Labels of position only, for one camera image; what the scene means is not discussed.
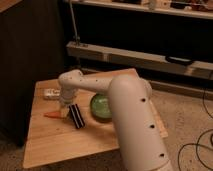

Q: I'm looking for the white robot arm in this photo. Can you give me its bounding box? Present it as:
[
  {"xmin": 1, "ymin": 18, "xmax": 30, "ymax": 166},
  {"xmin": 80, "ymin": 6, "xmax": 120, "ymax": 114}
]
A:
[{"xmin": 58, "ymin": 70, "xmax": 174, "ymax": 171}]

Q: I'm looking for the black white striped block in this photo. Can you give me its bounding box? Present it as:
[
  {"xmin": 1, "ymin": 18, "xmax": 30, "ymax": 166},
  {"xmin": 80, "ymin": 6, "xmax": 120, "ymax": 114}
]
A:
[{"xmin": 69, "ymin": 104, "xmax": 85, "ymax": 129}]

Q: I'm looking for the clear plastic bottle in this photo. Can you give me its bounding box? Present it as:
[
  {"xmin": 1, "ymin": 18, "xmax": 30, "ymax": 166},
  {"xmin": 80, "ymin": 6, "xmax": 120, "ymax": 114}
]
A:
[{"xmin": 43, "ymin": 89, "xmax": 60, "ymax": 100}]

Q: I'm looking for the wooden table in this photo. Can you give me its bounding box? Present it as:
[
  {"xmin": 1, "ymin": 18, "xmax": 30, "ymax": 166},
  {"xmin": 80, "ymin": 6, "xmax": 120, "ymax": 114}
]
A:
[{"xmin": 22, "ymin": 68, "xmax": 169, "ymax": 169}]

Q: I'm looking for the green round plate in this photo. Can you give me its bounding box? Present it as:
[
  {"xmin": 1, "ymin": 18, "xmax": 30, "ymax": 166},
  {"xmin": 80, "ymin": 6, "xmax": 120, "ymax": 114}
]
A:
[{"xmin": 90, "ymin": 94, "xmax": 112, "ymax": 120}]

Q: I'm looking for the metal pole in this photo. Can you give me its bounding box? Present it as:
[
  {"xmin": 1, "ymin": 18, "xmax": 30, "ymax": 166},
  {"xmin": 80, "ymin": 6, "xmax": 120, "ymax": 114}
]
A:
[{"xmin": 69, "ymin": 0, "xmax": 80, "ymax": 46}]

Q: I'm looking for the dark cabinet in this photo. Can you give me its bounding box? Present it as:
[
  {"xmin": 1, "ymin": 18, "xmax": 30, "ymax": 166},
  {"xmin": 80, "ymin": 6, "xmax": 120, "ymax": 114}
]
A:
[{"xmin": 0, "ymin": 0, "xmax": 65, "ymax": 146}]

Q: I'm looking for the upper wooden shelf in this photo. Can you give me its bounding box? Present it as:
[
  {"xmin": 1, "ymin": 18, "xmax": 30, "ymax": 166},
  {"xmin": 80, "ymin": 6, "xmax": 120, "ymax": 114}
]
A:
[{"xmin": 63, "ymin": 0, "xmax": 213, "ymax": 20}]

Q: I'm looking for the black floor cable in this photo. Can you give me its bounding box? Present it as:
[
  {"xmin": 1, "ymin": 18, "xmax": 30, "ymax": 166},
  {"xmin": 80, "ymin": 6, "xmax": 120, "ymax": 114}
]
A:
[{"xmin": 177, "ymin": 88, "xmax": 213, "ymax": 171}]

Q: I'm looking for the grey metal rail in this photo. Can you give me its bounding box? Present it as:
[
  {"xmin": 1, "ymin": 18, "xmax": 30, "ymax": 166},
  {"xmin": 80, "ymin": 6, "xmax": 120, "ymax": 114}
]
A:
[{"xmin": 66, "ymin": 41, "xmax": 213, "ymax": 79}]

